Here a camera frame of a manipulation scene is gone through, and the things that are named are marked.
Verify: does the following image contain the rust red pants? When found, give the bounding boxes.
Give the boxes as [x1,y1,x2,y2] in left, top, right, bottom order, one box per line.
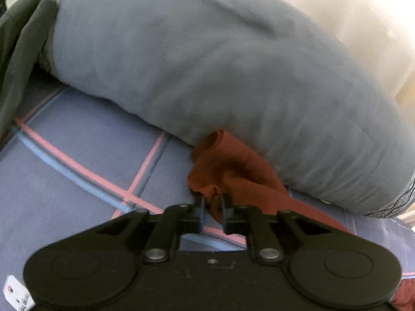
[187,130,415,311]

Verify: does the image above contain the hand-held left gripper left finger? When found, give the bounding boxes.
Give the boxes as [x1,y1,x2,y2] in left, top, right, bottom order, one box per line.
[96,194,206,263]

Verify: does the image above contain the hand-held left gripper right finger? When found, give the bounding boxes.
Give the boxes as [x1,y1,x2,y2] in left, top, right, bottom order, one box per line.
[221,194,325,264]

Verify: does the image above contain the blue plaid bed sheet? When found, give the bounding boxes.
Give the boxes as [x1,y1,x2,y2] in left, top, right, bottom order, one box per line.
[0,74,415,311]

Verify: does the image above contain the grey-blue bolster pillow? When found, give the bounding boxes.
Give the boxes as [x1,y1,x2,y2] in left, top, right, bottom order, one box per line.
[39,0,415,217]

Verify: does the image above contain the dark grey-green garment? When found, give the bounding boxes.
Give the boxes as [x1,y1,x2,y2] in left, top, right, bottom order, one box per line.
[0,0,57,143]

